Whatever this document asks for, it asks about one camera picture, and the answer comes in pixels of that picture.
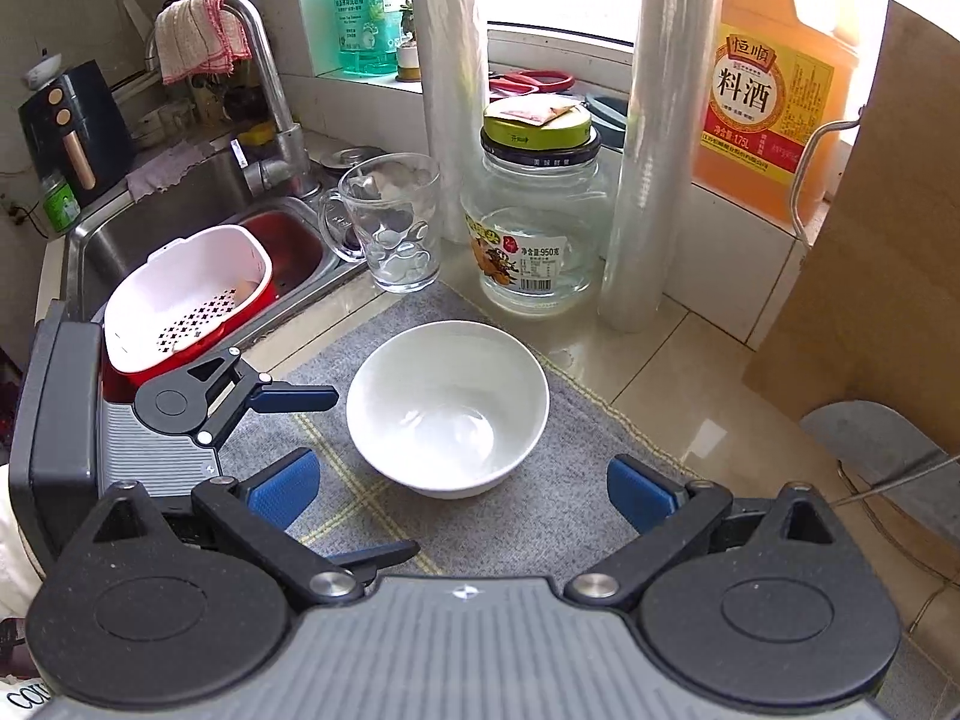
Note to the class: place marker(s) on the bamboo cutting board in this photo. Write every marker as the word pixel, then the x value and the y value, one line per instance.
pixel 885 240

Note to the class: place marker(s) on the clear glass mug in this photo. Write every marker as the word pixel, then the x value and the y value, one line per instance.
pixel 397 240

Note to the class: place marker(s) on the black air fryer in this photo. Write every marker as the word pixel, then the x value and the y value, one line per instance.
pixel 82 120

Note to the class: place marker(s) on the green dish soap bottle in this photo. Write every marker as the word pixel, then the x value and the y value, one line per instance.
pixel 360 15

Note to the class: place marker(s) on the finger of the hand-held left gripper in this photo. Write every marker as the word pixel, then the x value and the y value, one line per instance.
pixel 382 553
pixel 300 397

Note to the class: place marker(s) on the small white dish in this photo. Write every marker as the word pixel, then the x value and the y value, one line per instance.
pixel 43 71

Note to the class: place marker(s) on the glass jar with green lid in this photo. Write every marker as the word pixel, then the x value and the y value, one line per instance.
pixel 540 240

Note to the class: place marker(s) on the small green jar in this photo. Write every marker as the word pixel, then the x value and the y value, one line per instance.
pixel 60 206

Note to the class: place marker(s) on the steel sink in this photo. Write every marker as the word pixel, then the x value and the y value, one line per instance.
pixel 195 195

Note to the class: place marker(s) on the person's left hand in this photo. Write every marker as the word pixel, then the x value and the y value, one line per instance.
pixel 15 540

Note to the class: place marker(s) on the small potted plant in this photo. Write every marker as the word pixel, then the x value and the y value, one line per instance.
pixel 409 60

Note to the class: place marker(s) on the yellow sponge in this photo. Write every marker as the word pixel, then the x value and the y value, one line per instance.
pixel 255 136

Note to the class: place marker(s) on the steel faucet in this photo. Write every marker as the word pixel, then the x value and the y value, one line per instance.
pixel 277 120

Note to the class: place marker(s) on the white pink dishcloth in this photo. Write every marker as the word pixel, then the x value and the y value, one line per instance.
pixel 199 34

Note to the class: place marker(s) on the tall plastic wrap roll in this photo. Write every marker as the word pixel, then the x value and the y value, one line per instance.
pixel 660 127

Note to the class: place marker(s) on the grey teal checked cloth mat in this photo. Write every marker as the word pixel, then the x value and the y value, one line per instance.
pixel 570 495

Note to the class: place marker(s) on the grey rag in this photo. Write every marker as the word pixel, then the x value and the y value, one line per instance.
pixel 169 169

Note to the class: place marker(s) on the plain white bowl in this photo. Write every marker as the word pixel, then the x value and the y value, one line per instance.
pixel 442 390

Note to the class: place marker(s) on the grey blue lid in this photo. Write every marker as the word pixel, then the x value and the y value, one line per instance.
pixel 607 120

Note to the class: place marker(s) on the white red colander basin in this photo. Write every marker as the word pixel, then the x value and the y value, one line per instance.
pixel 296 247

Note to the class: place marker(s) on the orange cooking wine jug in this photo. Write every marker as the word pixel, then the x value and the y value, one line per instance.
pixel 765 90

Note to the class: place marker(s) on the short plastic wrap roll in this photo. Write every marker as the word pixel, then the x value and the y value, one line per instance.
pixel 450 105

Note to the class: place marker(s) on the metal sink strainer plug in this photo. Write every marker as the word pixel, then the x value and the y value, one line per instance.
pixel 345 157

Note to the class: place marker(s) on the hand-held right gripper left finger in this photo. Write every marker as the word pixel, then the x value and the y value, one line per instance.
pixel 289 484

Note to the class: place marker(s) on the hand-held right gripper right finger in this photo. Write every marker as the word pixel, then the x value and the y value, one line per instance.
pixel 637 491

